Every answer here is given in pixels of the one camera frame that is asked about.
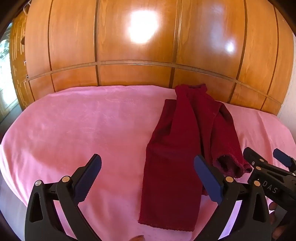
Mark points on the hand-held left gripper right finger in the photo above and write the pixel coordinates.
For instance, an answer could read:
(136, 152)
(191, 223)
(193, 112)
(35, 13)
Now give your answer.
(208, 178)

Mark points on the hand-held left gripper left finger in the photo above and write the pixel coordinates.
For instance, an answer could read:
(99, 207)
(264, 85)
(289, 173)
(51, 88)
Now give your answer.
(90, 171)

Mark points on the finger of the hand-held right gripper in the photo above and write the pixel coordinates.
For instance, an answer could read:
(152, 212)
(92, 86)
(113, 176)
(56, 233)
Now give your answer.
(284, 157)
(253, 158)

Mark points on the dark red knit garment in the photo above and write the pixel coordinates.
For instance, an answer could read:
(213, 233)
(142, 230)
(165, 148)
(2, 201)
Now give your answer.
(171, 150)

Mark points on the person's right hand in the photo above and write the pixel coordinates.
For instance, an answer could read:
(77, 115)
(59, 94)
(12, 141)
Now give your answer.
(275, 231)

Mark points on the pink blanket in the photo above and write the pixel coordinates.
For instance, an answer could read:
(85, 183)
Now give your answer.
(81, 127)

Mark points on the wooden wardrobe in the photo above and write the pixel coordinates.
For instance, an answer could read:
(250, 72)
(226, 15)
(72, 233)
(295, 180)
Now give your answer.
(138, 76)

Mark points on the window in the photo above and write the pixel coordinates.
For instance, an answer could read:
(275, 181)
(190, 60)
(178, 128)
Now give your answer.
(5, 69)

